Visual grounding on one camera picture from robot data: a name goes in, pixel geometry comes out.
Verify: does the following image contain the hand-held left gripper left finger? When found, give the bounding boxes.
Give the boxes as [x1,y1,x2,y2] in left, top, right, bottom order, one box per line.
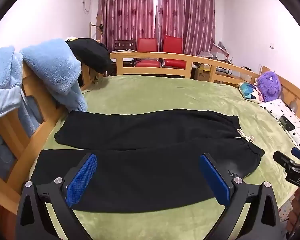
[16,153,98,240]

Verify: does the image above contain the purple plush toy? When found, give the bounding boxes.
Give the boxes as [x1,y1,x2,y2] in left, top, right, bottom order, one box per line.
[256,71,282,102]

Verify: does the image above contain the dark wooden chair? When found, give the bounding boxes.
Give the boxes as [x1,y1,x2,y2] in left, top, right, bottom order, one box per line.
[114,39,137,64]

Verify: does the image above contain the black drawstring pants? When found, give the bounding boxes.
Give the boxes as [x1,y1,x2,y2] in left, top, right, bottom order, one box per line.
[30,109,265,214]

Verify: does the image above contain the wooden bed frame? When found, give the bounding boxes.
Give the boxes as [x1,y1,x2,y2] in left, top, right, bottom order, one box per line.
[0,51,300,230]

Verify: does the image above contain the red chair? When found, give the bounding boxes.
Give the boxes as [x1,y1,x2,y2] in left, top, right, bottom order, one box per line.
[162,35,185,69]
[134,38,160,68]

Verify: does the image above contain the pink floral curtain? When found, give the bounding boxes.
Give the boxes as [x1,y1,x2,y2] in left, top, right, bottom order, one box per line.
[156,0,215,55]
[97,0,157,53]

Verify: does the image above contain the black phone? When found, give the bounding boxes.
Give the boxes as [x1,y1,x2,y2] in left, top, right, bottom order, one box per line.
[279,115,295,132]

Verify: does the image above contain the white floral pillow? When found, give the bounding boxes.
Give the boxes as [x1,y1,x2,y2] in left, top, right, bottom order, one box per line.
[260,99,300,147]

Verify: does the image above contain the pale printed cloth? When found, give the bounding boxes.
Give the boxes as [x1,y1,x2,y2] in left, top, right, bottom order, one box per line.
[277,201,294,222]

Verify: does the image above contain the wooden rack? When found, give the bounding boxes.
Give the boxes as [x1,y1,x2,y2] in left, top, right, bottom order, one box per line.
[89,22,103,42]

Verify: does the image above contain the cardboard box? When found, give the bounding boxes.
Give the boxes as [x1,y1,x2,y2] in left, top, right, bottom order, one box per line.
[194,65,212,82]

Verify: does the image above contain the black garment on rail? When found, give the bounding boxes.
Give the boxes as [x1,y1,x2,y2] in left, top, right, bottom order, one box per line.
[65,38,113,73]

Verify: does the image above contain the light blue fleece robe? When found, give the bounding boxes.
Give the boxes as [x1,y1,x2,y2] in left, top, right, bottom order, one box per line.
[0,39,88,180]

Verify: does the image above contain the pile of papers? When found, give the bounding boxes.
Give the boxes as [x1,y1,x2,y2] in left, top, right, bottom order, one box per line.
[197,42,234,63]

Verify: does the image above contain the green fleece blanket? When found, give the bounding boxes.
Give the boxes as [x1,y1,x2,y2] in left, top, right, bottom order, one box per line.
[27,74,300,240]

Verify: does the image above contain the geometric patterned pillow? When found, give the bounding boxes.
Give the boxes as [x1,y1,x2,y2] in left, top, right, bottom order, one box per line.
[238,81,263,103]

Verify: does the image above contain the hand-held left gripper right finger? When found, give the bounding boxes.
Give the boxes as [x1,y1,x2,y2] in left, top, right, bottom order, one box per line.
[199,154,282,240]

